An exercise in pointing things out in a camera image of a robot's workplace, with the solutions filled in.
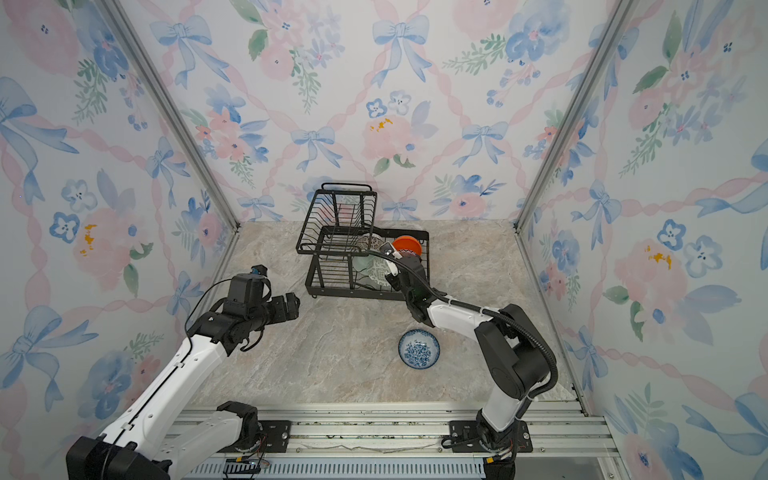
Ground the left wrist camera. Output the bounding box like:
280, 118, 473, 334
251, 265, 268, 278

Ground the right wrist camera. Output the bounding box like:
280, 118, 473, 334
384, 251, 401, 276

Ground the blue white floral bowl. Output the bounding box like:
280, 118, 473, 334
398, 329, 440, 370

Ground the right aluminium corner post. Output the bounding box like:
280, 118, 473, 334
515, 0, 635, 234

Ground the left thin black cable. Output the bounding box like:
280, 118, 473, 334
182, 277, 241, 355

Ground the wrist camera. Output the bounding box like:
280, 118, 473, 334
384, 251, 401, 276
251, 265, 268, 278

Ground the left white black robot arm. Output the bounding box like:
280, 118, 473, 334
66, 265, 301, 479

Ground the mint green ribbed bowl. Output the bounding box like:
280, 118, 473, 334
351, 255, 376, 275

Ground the right black corrugated cable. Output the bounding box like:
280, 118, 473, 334
365, 248, 559, 400

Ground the green white patterned bowl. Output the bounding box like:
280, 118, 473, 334
359, 263, 391, 290

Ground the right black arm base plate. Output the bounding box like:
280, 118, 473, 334
441, 420, 533, 454

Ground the white patterned lattice bowl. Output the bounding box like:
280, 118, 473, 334
369, 234, 388, 253

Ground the left aluminium corner post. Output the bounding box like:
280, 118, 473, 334
95, 1, 240, 232

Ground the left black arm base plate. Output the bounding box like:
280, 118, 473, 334
218, 420, 293, 455

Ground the black wire dish rack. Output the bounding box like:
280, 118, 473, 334
296, 182, 430, 301

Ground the orange plastic bowl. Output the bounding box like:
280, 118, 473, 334
392, 235, 422, 256

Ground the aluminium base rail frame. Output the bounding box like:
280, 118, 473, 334
167, 400, 627, 479

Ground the aluminium corner post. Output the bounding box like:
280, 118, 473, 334
95, 1, 240, 232
515, 0, 635, 234

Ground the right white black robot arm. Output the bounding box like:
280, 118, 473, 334
387, 253, 559, 451

